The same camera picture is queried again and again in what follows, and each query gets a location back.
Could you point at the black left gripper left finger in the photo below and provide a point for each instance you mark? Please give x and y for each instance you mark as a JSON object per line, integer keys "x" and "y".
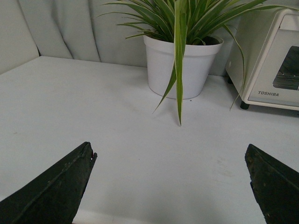
{"x": 55, "y": 195}

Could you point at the light grey curtain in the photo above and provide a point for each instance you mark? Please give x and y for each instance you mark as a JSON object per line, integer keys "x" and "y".
{"x": 90, "y": 30}

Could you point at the green striped spider plant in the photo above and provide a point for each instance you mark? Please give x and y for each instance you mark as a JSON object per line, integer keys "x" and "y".
{"x": 186, "y": 22}

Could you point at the white Toshiba toaster oven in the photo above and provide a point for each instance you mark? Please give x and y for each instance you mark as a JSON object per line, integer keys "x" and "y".
{"x": 263, "y": 63}

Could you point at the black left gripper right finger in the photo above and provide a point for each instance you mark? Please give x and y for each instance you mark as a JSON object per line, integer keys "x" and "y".
{"x": 275, "y": 187}

